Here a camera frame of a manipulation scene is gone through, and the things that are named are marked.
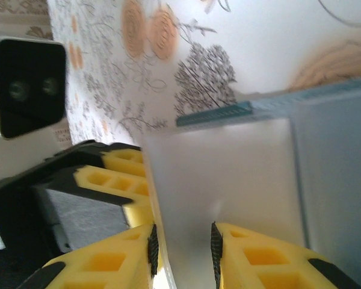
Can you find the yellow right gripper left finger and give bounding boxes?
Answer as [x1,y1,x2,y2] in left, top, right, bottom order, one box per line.
[17,222,161,289]

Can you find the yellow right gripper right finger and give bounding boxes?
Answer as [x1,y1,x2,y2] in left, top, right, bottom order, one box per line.
[209,221,361,289]

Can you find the blue leather card holder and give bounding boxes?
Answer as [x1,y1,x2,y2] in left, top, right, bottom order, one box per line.
[140,75,361,289]

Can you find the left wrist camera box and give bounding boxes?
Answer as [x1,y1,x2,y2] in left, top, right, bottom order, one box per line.
[0,35,69,181]

